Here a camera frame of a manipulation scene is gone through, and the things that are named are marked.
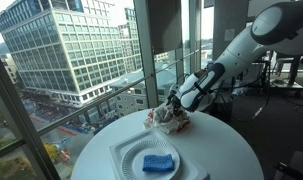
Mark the white plastic box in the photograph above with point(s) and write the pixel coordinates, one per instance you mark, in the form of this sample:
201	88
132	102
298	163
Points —
188	169

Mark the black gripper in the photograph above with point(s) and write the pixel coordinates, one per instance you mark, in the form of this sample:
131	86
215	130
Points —
174	100

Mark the black tripod stand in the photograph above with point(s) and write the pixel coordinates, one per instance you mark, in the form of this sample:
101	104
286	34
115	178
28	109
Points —
288	83

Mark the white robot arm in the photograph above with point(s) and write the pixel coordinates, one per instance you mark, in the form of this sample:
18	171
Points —
278	28

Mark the white red plastic bag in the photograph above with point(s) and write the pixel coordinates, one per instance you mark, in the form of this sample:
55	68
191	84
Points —
171	127

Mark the blue sponge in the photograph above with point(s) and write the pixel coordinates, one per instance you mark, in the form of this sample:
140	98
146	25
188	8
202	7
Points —
157	163

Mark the white paper plate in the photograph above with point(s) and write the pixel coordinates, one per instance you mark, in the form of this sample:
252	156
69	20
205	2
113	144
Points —
132	162

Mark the white grey cloth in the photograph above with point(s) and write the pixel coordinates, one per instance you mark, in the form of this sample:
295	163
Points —
164	114

